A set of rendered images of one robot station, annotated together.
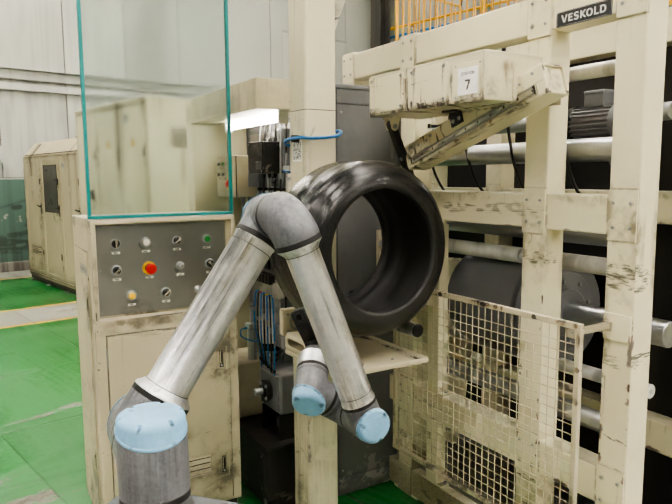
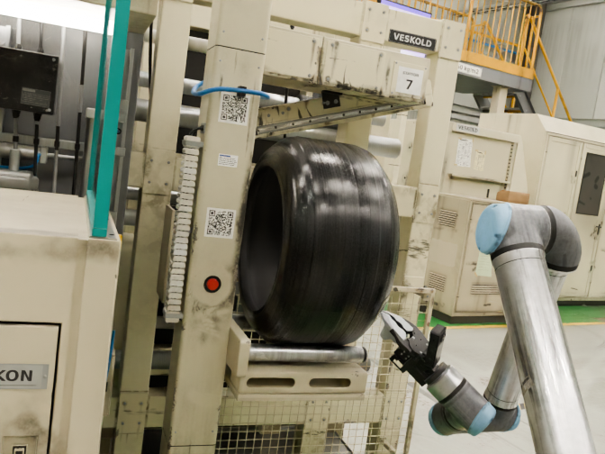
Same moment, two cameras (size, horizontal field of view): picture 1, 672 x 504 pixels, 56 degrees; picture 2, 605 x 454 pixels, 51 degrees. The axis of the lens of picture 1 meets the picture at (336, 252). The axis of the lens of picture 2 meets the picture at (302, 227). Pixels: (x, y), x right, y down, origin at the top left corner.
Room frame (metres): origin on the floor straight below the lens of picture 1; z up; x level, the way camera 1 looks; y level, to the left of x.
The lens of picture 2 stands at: (1.87, 1.67, 1.41)
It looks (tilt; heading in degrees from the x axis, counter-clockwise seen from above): 6 degrees down; 280
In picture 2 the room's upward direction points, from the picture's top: 8 degrees clockwise
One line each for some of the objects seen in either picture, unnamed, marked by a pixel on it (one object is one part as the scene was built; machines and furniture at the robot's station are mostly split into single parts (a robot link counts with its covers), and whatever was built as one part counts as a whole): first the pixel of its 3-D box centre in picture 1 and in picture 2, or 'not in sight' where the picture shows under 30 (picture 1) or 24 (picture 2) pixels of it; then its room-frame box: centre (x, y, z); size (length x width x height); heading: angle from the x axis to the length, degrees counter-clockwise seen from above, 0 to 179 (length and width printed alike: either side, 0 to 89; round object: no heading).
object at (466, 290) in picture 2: not in sight; (474, 258); (1.21, -5.03, 0.62); 0.91 x 0.58 x 1.25; 41
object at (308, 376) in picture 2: (319, 349); (300, 376); (2.10, 0.06, 0.83); 0.36 x 0.09 x 0.06; 31
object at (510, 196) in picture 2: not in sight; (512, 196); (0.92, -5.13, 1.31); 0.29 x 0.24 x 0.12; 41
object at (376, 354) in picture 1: (354, 354); (282, 371); (2.17, -0.06, 0.80); 0.37 x 0.36 x 0.02; 121
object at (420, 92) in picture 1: (447, 89); (329, 68); (2.22, -0.38, 1.71); 0.61 x 0.25 x 0.15; 31
